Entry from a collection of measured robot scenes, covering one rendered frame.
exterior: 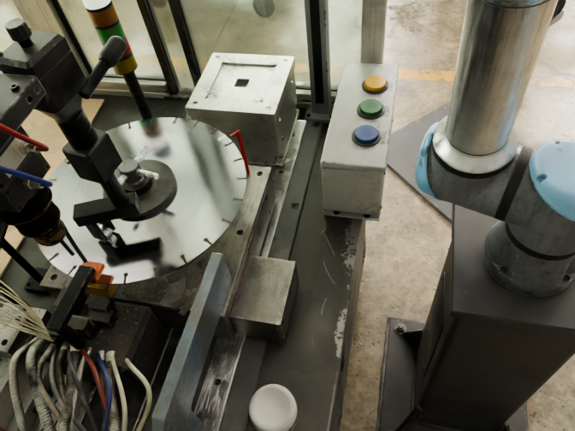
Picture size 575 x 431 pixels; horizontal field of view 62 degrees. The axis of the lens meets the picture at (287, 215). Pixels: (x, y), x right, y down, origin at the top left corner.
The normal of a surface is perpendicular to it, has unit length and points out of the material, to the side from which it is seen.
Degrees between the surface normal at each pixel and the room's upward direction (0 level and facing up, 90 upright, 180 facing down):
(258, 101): 0
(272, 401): 1
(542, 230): 92
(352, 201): 90
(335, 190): 90
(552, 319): 0
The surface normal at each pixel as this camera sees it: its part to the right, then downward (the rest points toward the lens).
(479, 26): -0.78, 0.60
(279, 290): -0.10, -0.60
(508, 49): -0.14, 0.87
